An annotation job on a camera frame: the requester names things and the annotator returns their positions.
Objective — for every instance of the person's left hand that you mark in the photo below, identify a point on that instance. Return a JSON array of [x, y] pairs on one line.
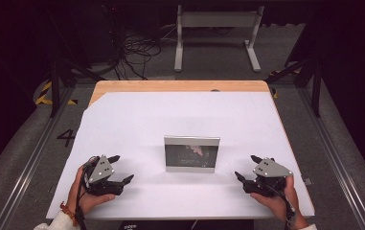
[[78, 199]]

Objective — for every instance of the grey table bracket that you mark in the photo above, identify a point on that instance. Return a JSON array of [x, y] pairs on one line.
[[307, 181]]

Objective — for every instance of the aluminium floor rail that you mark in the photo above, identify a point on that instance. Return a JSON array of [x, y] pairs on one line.
[[27, 172], [336, 166]]

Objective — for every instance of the person's right hand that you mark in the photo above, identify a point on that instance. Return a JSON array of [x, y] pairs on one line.
[[277, 206]]

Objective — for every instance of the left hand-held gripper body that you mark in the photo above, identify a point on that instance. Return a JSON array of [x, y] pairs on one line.
[[102, 171]]

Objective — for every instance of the grey metal desk frame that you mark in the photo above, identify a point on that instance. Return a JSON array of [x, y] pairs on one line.
[[216, 19]]

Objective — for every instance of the yellow and black floor tape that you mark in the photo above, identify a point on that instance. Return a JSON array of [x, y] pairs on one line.
[[275, 94], [44, 91]]

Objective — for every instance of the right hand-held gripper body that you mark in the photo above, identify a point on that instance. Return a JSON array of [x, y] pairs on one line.
[[271, 169]]

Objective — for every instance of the person's left white sleeve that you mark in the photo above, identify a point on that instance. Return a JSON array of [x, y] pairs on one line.
[[58, 223]]

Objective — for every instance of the black metal stand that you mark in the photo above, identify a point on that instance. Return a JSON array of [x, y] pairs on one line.
[[315, 92], [54, 89]]

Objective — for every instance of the white paper sheet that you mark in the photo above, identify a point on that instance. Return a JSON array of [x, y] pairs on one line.
[[145, 121]]

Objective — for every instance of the person's white sleeve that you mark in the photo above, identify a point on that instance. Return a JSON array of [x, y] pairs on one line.
[[58, 223], [309, 227]]

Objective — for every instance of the person's right white sleeve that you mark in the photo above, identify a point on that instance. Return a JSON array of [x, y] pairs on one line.
[[309, 227]]

